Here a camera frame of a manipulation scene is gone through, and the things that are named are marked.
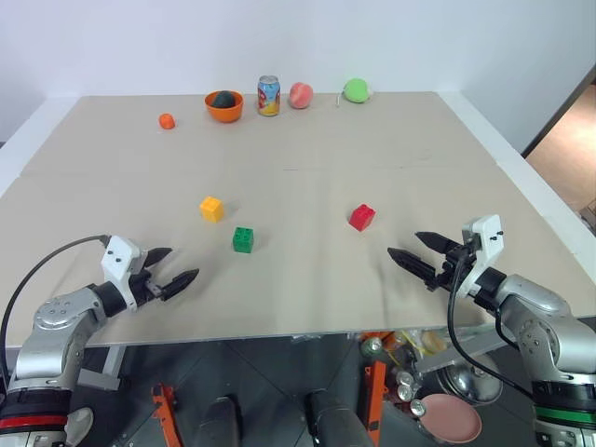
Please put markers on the grey table frame bracket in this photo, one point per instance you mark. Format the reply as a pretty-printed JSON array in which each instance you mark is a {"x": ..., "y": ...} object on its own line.
[{"x": 100, "y": 375}]

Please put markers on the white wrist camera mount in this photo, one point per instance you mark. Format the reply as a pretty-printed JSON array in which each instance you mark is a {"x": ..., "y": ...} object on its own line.
[
  {"x": 120, "y": 261},
  {"x": 489, "y": 233}
]

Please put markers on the small orange fruit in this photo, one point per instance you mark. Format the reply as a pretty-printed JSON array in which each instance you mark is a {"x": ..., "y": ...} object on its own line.
[{"x": 167, "y": 121}]

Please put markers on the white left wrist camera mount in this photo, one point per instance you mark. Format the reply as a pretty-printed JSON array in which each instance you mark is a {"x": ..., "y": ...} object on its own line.
[{"x": 120, "y": 261}]

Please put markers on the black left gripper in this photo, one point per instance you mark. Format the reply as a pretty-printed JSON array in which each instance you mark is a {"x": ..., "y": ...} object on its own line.
[{"x": 139, "y": 286}]

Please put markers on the green round fruit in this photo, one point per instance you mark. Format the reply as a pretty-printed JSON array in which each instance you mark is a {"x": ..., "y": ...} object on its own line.
[{"x": 356, "y": 90}]

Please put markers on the pink peach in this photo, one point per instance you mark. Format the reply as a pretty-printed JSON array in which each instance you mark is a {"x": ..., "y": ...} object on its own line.
[{"x": 300, "y": 96}]

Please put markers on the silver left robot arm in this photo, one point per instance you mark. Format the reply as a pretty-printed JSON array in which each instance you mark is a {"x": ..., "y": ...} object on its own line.
[{"x": 56, "y": 335}]

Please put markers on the dark rounded shape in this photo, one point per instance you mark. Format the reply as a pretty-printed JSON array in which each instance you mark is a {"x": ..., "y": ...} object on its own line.
[
  {"x": 333, "y": 421},
  {"x": 219, "y": 423}
]

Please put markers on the yellow snack bag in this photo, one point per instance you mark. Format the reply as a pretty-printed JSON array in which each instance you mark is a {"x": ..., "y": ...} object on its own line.
[{"x": 428, "y": 342}]

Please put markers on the red toy block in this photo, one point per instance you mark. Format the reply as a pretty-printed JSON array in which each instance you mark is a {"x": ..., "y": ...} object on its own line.
[{"x": 361, "y": 217}]

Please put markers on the shiny metal bowl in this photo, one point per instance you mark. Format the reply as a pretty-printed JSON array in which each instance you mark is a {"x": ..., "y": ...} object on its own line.
[{"x": 468, "y": 384}]

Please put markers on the orange plastic bowl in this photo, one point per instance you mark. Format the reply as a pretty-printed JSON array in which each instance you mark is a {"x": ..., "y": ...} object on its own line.
[{"x": 225, "y": 114}]

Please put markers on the orange metal stand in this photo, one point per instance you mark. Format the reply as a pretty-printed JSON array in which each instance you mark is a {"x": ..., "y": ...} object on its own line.
[
  {"x": 375, "y": 400},
  {"x": 166, "y": 414}
]

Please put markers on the silver topped can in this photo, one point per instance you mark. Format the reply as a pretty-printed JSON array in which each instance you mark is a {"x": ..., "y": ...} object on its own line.
[
  {"x": 417, "y": 407},
  {"x": 403, "y": 377},
  {"x": 405, "y": 392}
]

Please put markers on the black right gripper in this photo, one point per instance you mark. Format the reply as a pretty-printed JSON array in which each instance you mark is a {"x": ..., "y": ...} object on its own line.
[{"x": 451, "y": 267}]

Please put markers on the green drink can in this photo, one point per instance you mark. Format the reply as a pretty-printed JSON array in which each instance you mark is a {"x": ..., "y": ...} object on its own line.
[{"x": 371, "y": 347}]

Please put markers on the grey table frame bar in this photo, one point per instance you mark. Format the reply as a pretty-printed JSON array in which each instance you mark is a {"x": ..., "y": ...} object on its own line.
[{"x": 447, "y": 356}]

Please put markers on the dark green avocado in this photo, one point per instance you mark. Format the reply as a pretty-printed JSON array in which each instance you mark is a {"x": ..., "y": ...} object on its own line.
[{"x": 224, "y": 98}]

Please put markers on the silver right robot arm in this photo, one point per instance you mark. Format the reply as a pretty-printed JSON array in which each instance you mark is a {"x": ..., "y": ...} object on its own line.
[{"x": 545, "y": 316}]

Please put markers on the colourful drink can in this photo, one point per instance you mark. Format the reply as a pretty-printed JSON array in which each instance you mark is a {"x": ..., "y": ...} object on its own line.
[{"x": 269, "y": 98}]

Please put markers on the green toy block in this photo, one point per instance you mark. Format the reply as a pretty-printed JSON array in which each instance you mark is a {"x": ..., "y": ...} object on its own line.
[{"x": 243, "y": 240}]

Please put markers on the pink plate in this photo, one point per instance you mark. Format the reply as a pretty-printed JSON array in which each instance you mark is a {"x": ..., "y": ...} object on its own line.
[{"x": 451, "y": 419}]

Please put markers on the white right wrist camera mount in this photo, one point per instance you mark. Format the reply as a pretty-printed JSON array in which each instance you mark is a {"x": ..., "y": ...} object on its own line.
[{"x": 489, "y": 233}]

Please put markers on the yellow toy block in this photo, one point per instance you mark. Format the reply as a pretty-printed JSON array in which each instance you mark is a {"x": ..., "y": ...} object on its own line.
[{"x": 212, "y": 209}]

